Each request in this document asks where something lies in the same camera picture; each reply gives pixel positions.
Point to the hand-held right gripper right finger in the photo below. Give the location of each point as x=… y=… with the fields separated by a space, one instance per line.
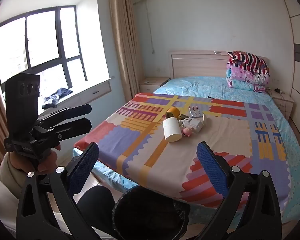
x=212 y=167

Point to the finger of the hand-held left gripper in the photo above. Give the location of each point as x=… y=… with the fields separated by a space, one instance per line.
x=77 y=127
x=72 y=112

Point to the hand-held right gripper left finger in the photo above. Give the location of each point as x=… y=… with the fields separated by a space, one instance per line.
x=85 y=167

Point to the pink pig toy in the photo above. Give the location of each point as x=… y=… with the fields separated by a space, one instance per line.
x=186 y=131

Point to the white plastic box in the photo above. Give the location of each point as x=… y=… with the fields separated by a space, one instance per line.
x=193 y=124

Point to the white paper roll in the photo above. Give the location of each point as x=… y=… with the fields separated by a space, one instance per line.
x=171 y=130

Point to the yellow tape roll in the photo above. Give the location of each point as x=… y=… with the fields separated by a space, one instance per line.
x=172 y=112

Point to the black trash bin with bag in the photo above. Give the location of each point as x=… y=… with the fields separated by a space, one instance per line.
x=150 y=212

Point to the person's left forearm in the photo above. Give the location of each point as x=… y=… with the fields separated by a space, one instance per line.
x=2 y=187

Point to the person's left hand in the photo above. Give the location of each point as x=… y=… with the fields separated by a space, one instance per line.
x=46 y=165

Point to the dark clothes pile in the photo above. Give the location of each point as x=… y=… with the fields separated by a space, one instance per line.
x=56 y=97

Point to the window seat cabinet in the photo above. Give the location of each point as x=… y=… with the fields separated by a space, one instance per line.
x=95 y=92

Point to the colourful patchwork mat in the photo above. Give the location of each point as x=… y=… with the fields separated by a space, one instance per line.
x=227 y=135

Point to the person's leg in black pants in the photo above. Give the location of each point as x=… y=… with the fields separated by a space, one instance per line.
x=97 y=205

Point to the small white toy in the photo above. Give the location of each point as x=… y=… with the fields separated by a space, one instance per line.
x=182 y=123

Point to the silver blister pack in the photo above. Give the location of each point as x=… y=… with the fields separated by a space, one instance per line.
x=194 y=111

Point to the black framed window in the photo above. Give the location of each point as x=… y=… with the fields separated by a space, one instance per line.
x=40 y=42

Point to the wooden nightstand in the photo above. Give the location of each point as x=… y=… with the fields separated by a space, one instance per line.
x=283 y=102
x=152 y=83

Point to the bed with blue sheet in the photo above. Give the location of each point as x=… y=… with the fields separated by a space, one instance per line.
x=190 y=85

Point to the pink floral folded quilt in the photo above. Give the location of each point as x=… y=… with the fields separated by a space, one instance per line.
x=245 y=78

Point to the wooden headboard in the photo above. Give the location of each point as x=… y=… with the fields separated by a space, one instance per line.
x=195 y=65

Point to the striped folded quilt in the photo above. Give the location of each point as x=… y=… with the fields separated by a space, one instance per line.
x=250 y=60

